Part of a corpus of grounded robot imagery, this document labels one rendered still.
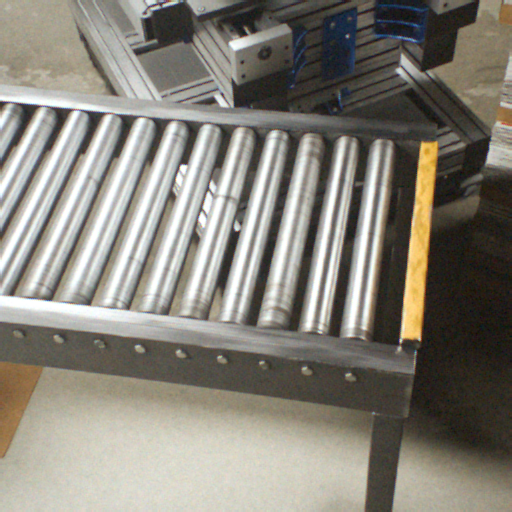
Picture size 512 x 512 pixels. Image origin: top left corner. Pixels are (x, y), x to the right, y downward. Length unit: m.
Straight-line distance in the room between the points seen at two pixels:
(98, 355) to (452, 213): 1.44
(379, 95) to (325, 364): 1.43
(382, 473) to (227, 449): 0.65
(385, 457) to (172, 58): 1.67
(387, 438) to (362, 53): 1.09
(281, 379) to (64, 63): 2.08
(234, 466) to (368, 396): 0.81
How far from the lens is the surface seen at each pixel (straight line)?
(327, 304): 1.35
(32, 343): 1.43
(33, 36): 3.37
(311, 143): 1.59
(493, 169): 2.04
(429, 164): 1.53
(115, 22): 2.98
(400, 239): 1.80
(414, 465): 2.11
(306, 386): 1.34
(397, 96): 2.62
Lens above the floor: 1.87
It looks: 50 degrees down
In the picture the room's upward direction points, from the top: 5 degrees counter-clockwise
